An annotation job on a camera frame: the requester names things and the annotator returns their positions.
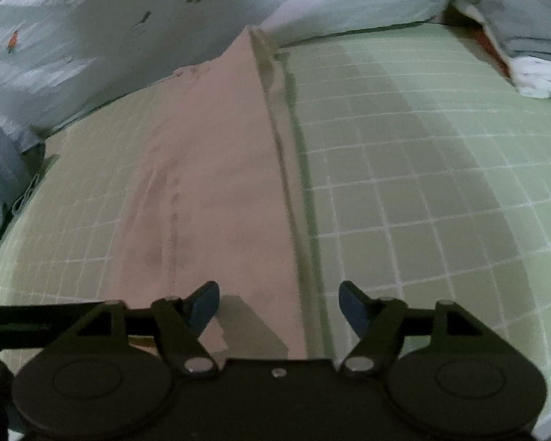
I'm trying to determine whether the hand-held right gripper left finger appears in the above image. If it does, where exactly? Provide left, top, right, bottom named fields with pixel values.
left=50, top=280, right=221, bottom=381

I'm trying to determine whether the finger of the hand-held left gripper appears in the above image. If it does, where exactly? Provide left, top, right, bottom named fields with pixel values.
left=0, top=302, right=105, bottom=354

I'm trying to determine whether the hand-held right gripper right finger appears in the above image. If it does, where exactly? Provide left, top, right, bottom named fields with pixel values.
left=338, top=280, right=493, bottom=380

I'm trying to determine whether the beige garment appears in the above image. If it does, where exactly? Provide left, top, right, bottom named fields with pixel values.
left=0, top=25, right=337, bottom=374

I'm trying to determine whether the green checked bed sheet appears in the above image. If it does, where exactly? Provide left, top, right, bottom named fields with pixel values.
left=0, top=22, right=551, bottom=441

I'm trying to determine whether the grey cloth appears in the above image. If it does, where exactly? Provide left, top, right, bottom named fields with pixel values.
left=0, top=126, right=47, bottom=265

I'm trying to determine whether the light blue carrot print quilt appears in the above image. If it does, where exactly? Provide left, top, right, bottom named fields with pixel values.
left=0, top=0, right=456, bottom=133

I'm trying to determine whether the white cloth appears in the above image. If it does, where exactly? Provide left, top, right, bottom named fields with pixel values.
left=509, top=55, right=551, bottom=104

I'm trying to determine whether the beige cloth with red edge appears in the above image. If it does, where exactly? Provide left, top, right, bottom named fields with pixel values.
left=446, top=0, right=518, bottom=92

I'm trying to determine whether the grey and white folded blanket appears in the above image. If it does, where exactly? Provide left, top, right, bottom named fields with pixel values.
left=454, top=0, right=551, bottom=64

